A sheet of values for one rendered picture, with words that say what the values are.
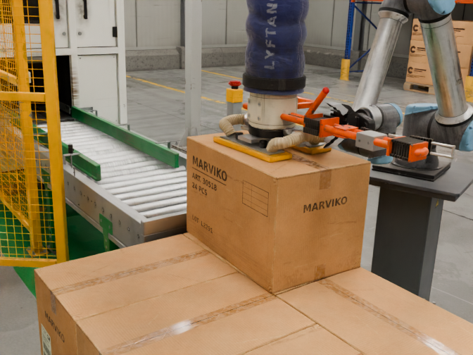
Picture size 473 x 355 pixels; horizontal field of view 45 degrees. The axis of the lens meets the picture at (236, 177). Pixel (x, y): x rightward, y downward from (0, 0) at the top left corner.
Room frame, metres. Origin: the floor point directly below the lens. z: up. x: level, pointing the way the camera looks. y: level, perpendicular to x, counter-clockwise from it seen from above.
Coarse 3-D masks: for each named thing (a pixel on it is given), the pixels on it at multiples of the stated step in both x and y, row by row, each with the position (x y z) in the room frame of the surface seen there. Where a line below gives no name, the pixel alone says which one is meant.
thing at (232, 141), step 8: (224, 136) 2.08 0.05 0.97; (232, 136) 2.09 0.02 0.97; (224, 144) 2.04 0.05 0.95; (232, 144) 2.00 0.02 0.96; (240, 144) 1.98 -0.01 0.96; (248, 144) 1.97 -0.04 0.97; (256, 144) 1.97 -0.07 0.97; (264, 144) 1.92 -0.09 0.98; (248, 152) 1.92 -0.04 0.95; (256, 152) 1.89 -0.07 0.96; (264, 152) 1.87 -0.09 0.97; (272, 152) 1.87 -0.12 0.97; (280, 152) 1.88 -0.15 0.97; (264, 160) 1.85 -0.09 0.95; (272, 160) 1.83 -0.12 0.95; (280, 160) 1.85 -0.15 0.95
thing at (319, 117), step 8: (304, 120) 1.84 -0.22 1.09; (312, 120) 1.81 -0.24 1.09; (320, 120) 1.79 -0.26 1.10; (328, 120) 1.81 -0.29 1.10; (336, 120) 1.83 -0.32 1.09; (304, 128) 1.84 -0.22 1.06; (312, 128) 1.82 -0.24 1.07; (320, 128) 1.79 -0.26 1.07; (320, 136) 1.79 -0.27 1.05; (328, 136) 1.81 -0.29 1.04
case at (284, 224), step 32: (192, 160) 2.13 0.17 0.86; (224, 160) 1.93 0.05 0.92; (256, 160) 1.86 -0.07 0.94; (288, 160) 1.87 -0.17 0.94; (320, 160) 1.88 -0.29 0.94; (352, 160) 1.89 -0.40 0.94; (192, 192) 2.12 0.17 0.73; (224, 192) 1.93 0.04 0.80; (256, 192) 1.76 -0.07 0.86; (288, 192) 1.69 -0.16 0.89; (320, 192) 1.76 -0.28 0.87; (352, 192) 1.84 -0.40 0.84; (192, 224) 2.12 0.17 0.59; (224, 224) 1.92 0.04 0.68; (256, 224) 1.75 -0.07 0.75; (288, 224) 1.69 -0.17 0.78; (320, 224) 1.77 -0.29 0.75; (352, 224) 1.85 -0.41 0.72; (224, 256) 1.92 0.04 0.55; (256, 256) 1.74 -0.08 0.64; (288, 256) 1.70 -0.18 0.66; (320, 256) 1.77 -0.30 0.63; (352, 256) 1.86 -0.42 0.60; (288, 288) 1.70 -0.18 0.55
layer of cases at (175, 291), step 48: (192, 240) 2.08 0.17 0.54; (48, 288) 1.67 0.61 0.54; (96, 288) 1.67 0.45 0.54; (144, 288) 1.68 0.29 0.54; (192, 288) 1.69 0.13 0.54; (240, 288) 1.70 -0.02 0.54; (336, 288) 1.72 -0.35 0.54; (384, 288) 1.73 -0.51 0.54; (48, 336) 1.70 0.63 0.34; (96, 336) 1.40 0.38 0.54; (144, 336) 1.40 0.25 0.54; (192, 336) 1.41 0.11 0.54; (240, 336) 1.42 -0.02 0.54; (288, 336) 1.42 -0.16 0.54; (336, 336) 1.44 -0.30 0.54; (384, 336) 1.44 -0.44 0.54; (432, 336) 1.45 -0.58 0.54
